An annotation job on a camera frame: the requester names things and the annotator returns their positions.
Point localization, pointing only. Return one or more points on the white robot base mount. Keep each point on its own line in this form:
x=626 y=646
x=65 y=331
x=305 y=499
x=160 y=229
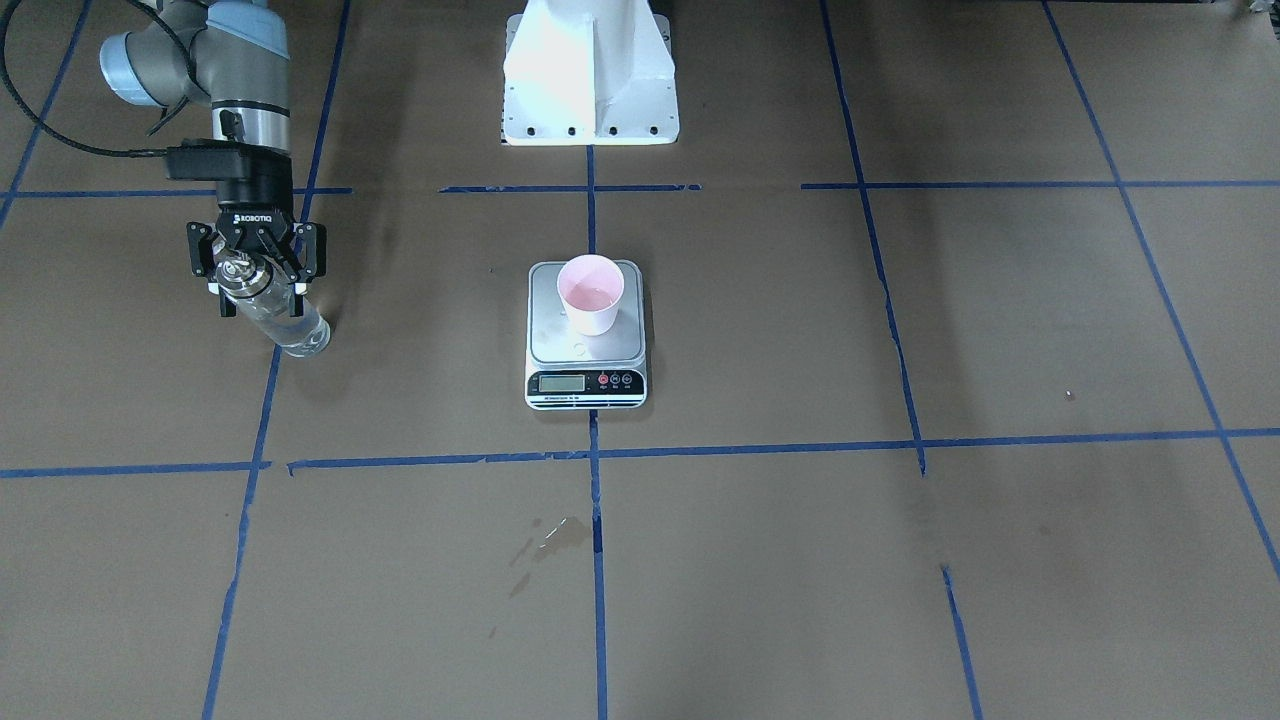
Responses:
x=589 y=73

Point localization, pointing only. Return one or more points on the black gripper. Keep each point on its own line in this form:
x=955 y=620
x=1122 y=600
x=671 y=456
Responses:
x=256 y=203

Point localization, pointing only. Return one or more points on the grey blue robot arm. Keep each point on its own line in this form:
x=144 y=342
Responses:
x=232 y=58

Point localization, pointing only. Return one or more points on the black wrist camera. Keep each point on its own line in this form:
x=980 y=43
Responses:
x=226 y=161

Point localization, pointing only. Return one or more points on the silver digital kitchen scale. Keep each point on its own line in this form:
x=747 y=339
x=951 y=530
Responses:
x=567 y=370

